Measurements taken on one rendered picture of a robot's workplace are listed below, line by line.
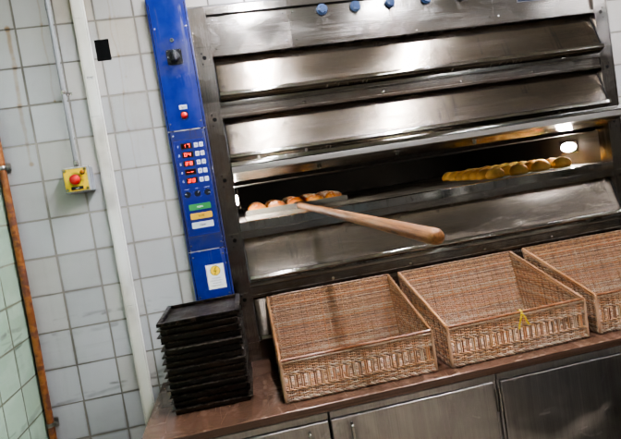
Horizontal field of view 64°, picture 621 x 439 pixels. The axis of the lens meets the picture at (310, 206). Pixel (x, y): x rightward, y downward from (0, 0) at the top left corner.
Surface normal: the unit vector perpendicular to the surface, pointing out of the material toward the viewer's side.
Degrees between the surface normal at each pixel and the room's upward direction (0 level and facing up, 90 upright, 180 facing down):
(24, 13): 90
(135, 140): 90
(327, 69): 70
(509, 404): 90
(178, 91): 90
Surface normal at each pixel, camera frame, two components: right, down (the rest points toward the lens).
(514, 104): 0.09, -0.31
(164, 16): 0.15, 0.03
